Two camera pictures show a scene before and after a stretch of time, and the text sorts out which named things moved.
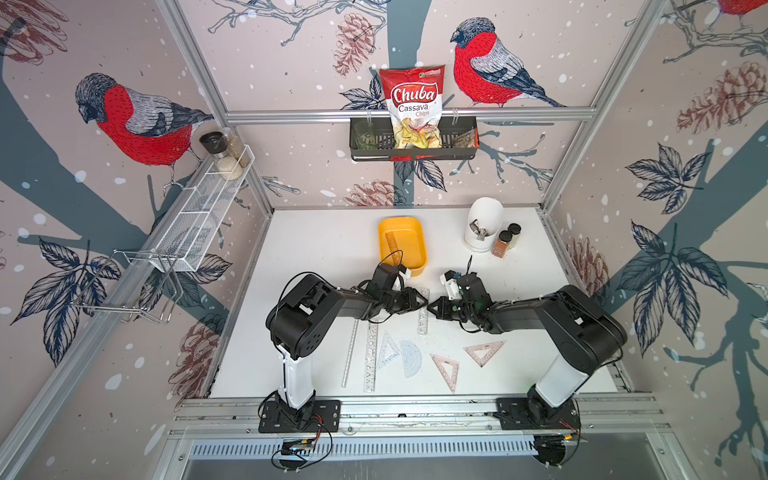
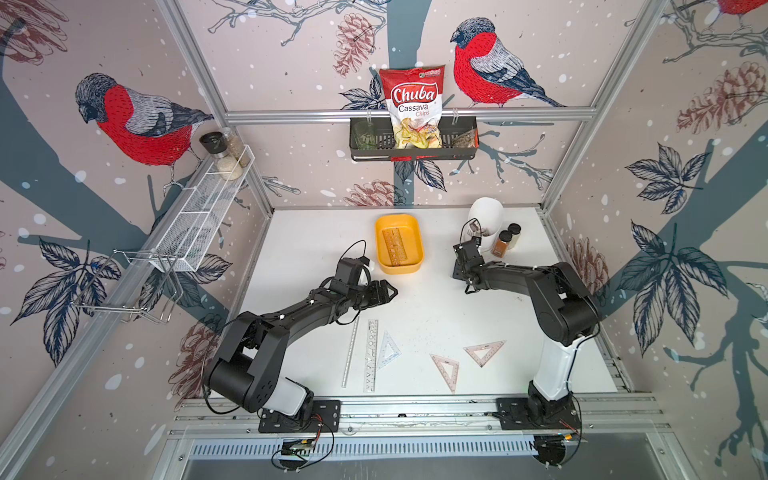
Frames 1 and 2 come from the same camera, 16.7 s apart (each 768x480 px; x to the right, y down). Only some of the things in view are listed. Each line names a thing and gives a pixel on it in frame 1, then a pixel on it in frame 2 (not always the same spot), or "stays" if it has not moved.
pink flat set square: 494,347 stays
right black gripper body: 462,312 → 457,272
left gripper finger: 410,310 → 375,301
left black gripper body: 397,301 → 358,296
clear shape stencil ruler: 371,356 stays
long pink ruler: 396,259 stays
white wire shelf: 189,239 stays
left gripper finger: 420,296 → 384,288
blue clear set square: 387,340 stays
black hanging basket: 372,139 stays
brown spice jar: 501,244 stays
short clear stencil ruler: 424,294 → 400,246
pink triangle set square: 449,370 stays
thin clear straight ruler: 350,353 stays
